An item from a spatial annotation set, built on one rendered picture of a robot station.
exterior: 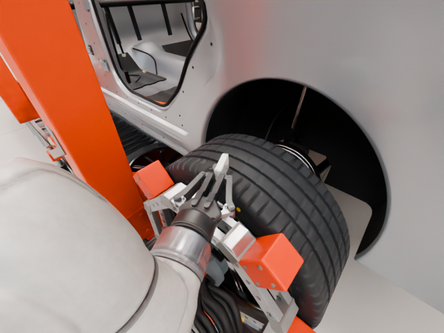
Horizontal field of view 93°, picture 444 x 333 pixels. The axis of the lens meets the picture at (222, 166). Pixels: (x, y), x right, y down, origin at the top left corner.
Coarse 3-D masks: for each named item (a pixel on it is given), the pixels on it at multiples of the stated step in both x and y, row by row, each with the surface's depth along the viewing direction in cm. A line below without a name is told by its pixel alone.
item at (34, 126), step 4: (32, 120) 234; (28, 124) 238; (32, 124) 227; (36, 124) 227; (32, 128) 232; (36, 128) 221; (40, 128) 221; (36, 132) 225; (40, 132) 215; (44, 132) 215; (36, 136) 248; (40, 136) 216; (44, 136) 209; (44, 140) 207; (48, 144) 199; (64, 160) 181; (68, 164) 177; (72, 172) 175
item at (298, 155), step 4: (276, 144) 92; (284, 148) 88; (288, 148) 88; (292, 152) 86; (296, 152) 87; (296, 156) 85; (300, 156) 86; (300, 160) 85; (304, 160) 86; (304, 164) 85; (308, 164) 86; (312, 168) 86; (312, 172) 85
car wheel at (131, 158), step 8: (160, 144) 178; (136, 152) 170; (144, 152) 170; (152, 152) 173; (160, 152) 174; (168, 152) 178; (176, 152) 176; (128, 160) 162; (136, 160) 165; (144, 160) 172; (152, 160) 166; (160, 160) 166; (168, 160) 183; (176, 160) 182; (136, 168) 159
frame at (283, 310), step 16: (176, 192) 54; (144, 208) 74; (160, 208) 62; (176, 208) 52; (160, 224) 78; (224, 224) 48; (240, 224) 47; (224, 240) 44; (240, 240) 44; (240, 256) 43; (240, 272) 45; (256, 288) 44; (272, 304) 45; (288, 304) 47; (256, 320) 67; (272, 320) 46; (288, 320) 46
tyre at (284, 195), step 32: (192, 160) 59; (256, 160) 55; (288, 160) 57; (224, 192) 50; (256, 192) 48; (288, 192) 50; (320, 192) 54; (256, 224) 47; (288, 224) 46; (320, 224) 51; (320, 256) 48; (224, 288) 87; (320, 288) 47; (320, 320) 52
